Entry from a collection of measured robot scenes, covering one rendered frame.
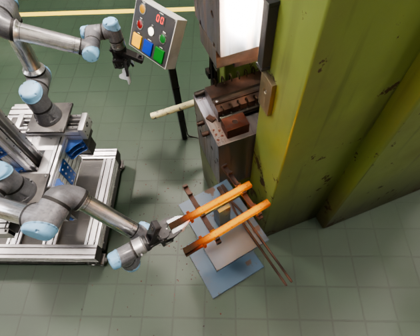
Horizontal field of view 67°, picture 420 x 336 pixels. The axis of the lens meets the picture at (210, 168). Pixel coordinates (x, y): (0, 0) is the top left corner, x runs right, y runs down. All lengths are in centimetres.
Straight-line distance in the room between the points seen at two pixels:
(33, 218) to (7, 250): 119
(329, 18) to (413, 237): 200
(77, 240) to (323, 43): 190
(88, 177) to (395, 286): 224
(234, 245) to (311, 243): 91
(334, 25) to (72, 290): 217
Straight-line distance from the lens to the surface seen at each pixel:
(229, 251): 159
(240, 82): 175
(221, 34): 125
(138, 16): 205
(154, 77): 333
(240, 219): 135
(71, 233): 235
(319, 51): 98
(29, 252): 242
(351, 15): 97
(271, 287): 226
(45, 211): 132
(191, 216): 136
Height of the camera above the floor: 220
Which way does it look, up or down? 59 degrees down
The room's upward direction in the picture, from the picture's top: 5 degrees counter-clockwise
